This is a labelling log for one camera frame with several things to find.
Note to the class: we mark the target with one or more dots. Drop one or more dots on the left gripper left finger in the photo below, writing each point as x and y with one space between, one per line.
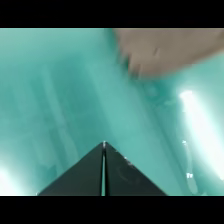
85 178

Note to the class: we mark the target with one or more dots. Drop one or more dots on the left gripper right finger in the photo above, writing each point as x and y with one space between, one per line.
128 176

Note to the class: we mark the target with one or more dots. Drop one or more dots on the beige garment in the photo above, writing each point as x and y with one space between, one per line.
166 50

